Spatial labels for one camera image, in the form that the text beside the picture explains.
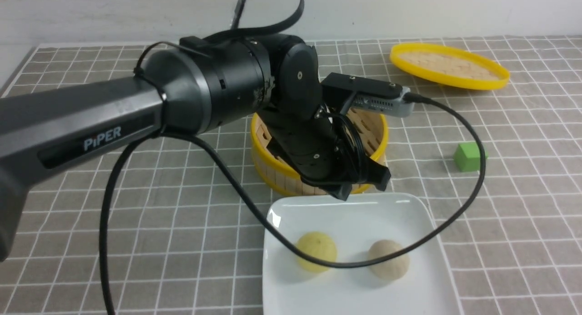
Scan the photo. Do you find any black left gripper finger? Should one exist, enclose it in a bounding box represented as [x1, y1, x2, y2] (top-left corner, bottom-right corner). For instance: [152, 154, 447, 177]
[361, 158, 391, 191]
[326, 181, 360, 201]

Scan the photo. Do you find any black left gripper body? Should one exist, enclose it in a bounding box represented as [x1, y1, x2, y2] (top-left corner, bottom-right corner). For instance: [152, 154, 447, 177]
[258, 108, 369, 190]

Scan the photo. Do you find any yellow steamed bun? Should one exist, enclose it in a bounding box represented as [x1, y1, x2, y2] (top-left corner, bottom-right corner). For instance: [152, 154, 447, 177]
[295, 231, 337, 274]

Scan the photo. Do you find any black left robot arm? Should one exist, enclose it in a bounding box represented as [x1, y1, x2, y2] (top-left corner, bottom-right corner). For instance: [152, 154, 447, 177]
[1, 34, 373, 260]

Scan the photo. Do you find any white square plate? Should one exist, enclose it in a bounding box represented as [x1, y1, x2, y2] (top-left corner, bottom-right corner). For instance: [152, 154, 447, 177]
[262, 193, 462, 315]

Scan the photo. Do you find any beige steamed bun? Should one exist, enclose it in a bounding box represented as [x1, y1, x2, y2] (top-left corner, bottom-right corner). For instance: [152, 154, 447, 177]
[367, 240, 411, 280]

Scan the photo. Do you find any yellow rimmed bamboo steamer basket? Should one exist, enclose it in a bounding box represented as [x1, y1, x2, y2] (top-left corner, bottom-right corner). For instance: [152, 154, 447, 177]
[250, 109, 389, 196]

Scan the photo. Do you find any green cube block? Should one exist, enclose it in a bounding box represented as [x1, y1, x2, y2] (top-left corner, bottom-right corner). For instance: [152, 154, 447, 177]
[453, 142, 481, 172]

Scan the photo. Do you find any yellow bamboo steamer lid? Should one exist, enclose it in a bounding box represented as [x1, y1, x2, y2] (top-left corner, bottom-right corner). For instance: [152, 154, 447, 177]
[390, 42, 511, 90]

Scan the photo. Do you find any grey checkered tablecloth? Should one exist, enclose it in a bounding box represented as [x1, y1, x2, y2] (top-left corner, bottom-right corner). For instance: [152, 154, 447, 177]
[1, 36, 581, 315]

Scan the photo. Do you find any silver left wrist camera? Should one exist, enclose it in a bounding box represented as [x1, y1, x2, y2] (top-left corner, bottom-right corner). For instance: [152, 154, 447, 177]
[321, 72, 415, 118]

